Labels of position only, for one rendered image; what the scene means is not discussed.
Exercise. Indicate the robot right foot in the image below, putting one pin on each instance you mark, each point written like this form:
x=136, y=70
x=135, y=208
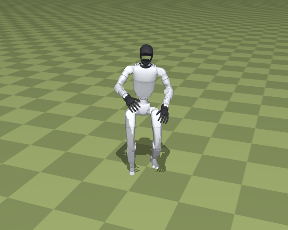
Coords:
x=132, y=171

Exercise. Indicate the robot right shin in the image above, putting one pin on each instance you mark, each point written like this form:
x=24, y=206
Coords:
x=131, y=158

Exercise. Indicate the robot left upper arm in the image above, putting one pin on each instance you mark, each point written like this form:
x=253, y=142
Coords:
x=165, y=80

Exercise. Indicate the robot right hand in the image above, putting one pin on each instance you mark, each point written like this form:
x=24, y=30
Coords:
x=130, y=101

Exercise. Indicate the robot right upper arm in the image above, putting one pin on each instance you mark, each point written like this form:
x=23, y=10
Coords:
x=124, y=75

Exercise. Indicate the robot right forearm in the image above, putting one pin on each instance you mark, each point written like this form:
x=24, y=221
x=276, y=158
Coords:
x=120, y=90

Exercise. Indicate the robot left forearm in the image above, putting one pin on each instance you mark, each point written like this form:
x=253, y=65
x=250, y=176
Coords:
x=168, y=97

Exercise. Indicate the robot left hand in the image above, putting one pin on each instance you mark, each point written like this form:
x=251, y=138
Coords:
x=164, y=113

